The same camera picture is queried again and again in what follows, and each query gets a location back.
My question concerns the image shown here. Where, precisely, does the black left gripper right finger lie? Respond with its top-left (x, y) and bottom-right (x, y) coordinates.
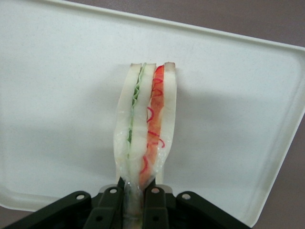
top-left (142, 185), bottom-right (267, 229)

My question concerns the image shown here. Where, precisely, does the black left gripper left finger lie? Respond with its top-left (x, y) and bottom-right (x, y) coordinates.
top-left (9, 185), bottom-right (125, 229)

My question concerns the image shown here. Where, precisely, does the cream plastic tray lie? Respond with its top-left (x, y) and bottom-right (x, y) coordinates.
top-left (0, 0), bottom-right (305, 229)

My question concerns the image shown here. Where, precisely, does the triangle sandwich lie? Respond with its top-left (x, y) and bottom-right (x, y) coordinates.
top-left (112, 61), bottom-right (178, 229)

